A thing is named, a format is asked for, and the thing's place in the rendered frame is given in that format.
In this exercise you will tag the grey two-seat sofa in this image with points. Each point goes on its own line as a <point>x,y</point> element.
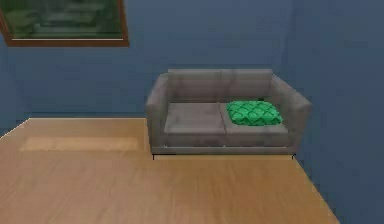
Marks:
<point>195,123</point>

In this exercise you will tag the green patterned cushion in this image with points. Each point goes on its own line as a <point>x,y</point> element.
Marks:
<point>254,113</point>

